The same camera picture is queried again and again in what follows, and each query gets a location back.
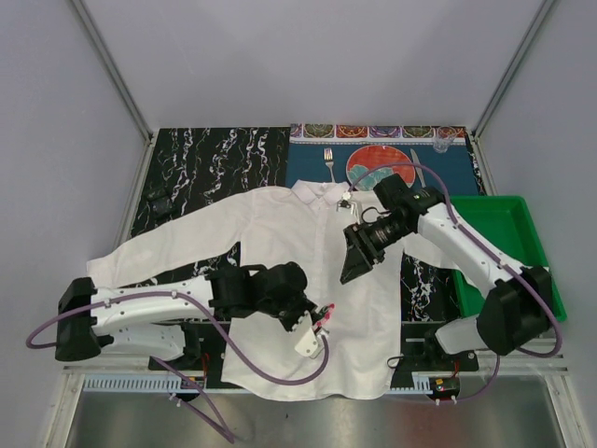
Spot clear drinking glass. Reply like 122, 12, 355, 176
433, 126, 458, 154

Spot blue patterned placemat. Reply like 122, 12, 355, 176
286, 123, 486, 196

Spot silver fork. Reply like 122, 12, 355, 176
324, 147, 336, 183

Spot silver table knife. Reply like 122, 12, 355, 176
410, 148, 426, 188

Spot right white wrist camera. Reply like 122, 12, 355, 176
336, 191, 362, 223

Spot black display frame box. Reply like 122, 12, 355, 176
146, 187, 174, 219

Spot pink flower brooch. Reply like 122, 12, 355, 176
312, 303, 335, 328

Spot red floral plate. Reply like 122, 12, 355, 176
346, 145, 416, 190

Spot green plastic tray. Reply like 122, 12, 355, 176
451, 196, 567, 322

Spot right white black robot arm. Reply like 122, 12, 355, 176
340, 174, 558, 371

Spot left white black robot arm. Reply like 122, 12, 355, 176
55, 262, 323, 370

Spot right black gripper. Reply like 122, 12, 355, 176
340, 216, 411, 285

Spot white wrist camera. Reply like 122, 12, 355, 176
291, 321, 329, 359
336, 191, 362, 223

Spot white button-up shirt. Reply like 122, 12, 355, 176
86, 179, 549, 402

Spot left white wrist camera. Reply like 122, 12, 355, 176
291, 321, 329, 359

